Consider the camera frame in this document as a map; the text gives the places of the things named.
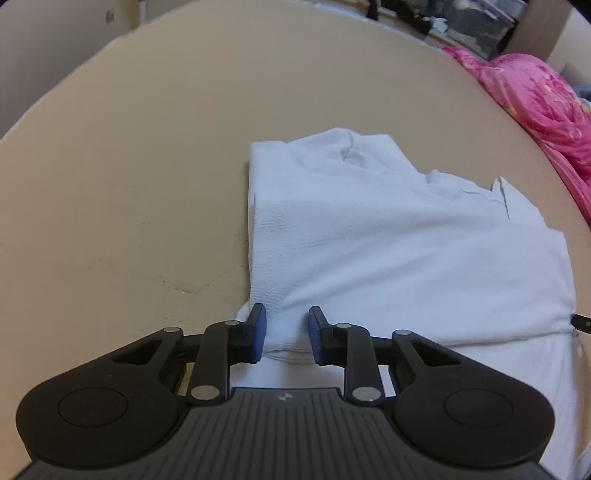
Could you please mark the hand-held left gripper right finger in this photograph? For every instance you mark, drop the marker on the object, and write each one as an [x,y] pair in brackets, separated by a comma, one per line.
[317,334]

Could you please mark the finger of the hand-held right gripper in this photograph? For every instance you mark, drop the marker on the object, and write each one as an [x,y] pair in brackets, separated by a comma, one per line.
[582,323]

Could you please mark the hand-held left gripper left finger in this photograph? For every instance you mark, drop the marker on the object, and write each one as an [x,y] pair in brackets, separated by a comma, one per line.
[257,332]

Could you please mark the white shirt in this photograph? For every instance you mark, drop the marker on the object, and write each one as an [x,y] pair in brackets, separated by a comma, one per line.
[392,240]

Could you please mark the pile of dark clothes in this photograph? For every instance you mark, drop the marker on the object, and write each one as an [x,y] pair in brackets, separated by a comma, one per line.
[397,10]

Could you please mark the pink quilt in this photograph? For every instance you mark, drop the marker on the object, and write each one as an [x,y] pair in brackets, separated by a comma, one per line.
[540,92]

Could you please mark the clear plastic storage box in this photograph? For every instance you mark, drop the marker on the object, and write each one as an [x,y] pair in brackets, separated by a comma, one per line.
[480,18]

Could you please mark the wall outlet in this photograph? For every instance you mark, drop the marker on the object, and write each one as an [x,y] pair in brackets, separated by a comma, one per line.
[110,16]

